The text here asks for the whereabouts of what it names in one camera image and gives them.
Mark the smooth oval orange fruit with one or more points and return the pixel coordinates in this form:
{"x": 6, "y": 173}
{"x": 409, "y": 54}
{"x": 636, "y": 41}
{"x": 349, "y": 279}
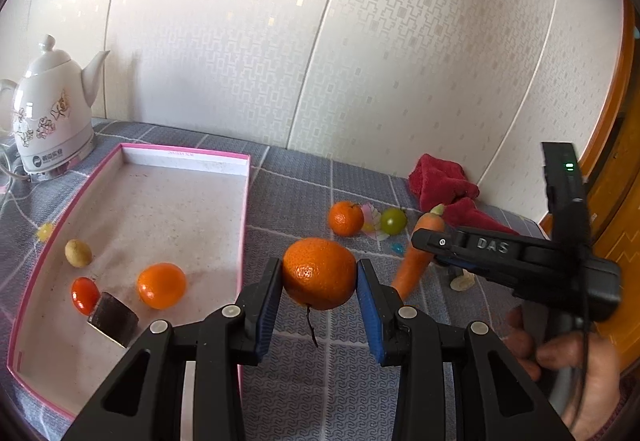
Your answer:
{"x": 161, "y": 286}

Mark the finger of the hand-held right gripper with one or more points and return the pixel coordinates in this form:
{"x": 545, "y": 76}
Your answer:
{"x": 450, "y": 243}
{"x": 450, "y": 264}

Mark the grey checked tablecloth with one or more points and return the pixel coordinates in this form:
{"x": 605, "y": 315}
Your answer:
{"x": 310, "y": 386}

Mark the orange wooden door frame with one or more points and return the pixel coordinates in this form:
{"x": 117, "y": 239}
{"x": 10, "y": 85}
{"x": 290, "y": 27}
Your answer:
{"x": 615, "y": 96}

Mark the orange carrot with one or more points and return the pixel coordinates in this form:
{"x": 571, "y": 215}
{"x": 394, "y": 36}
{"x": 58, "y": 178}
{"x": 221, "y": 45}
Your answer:
{"x": 415, "y": 266}

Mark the red cherry tomato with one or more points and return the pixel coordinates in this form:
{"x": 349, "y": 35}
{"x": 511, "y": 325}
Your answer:
{"x": 84, "y": 295}

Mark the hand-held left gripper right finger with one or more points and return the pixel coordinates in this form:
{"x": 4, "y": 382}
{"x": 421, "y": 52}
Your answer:
{"x": 370, "y": 311}

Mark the cut white mushroom piece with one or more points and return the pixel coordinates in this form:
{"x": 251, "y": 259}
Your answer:
{"x": 462, "y": 282}

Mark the mandarin with black stem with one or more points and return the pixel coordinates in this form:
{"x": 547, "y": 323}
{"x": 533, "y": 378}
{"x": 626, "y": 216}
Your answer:
{"x": 320, "y": 273}

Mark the pink rimmed white tray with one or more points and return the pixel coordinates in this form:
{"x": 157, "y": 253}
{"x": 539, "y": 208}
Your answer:
{"x": 175, "y": 201}

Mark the small tan round fruit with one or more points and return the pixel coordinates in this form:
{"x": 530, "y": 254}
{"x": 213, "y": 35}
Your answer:
{"x": 78, "y": 253}

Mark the person's right hand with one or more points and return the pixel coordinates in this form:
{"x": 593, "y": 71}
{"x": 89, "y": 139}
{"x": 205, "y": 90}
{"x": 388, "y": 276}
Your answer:
{"x": 605, "y": 371}

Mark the orange mandarin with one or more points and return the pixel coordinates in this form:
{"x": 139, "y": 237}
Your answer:
{"x": 346, "y": 218}

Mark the green tomato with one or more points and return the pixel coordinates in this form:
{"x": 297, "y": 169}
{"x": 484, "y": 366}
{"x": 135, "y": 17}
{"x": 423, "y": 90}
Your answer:
{"x": 393, "y": 221}

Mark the white floral ceramic kettle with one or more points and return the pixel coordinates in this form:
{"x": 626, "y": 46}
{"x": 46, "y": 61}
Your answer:
{"x": 45, "y": 106}

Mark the dark purple sugarcane piece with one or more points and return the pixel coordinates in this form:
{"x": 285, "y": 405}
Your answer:
{"x": 115, "y": 318}

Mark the silver kettle base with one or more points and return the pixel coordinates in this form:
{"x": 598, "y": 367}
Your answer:
{"x": 60, "y": 166}

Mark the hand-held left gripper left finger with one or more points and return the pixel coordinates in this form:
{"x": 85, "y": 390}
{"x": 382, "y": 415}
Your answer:
{"x": 265, "y": 306}

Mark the red towel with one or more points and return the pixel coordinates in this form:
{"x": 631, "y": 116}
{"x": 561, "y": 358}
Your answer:
{"x": 440, "y": 176}

